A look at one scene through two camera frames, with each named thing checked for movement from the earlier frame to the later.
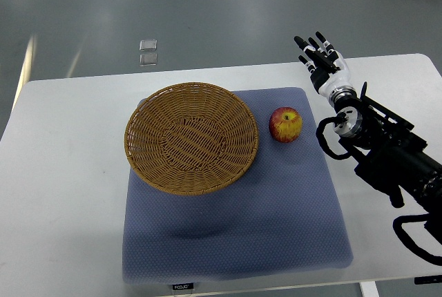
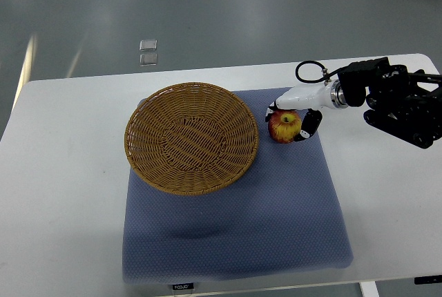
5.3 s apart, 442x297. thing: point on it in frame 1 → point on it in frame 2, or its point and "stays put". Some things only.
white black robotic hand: x=329 y=70 → x=312 y=98
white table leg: x=369 y=289 stays put
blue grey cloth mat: x=278 y=216 stays put
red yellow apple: x=285 y=124 stays put
